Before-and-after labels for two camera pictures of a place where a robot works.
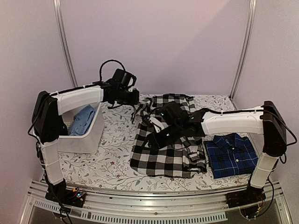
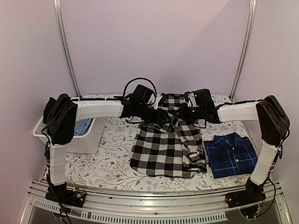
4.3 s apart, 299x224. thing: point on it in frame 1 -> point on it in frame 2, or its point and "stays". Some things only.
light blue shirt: x=81 y=121 stays
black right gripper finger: x=152 y=142 -> x=180 y=114
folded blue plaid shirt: x=230 y=155 stays
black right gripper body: x=174 y=134 -> x=192 y=115
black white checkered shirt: x=185 y=158 stays
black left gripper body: x=124 y=98 -> x=153 y=118
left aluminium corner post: x=74 y=81 stays
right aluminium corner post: x=252 y=16 stays
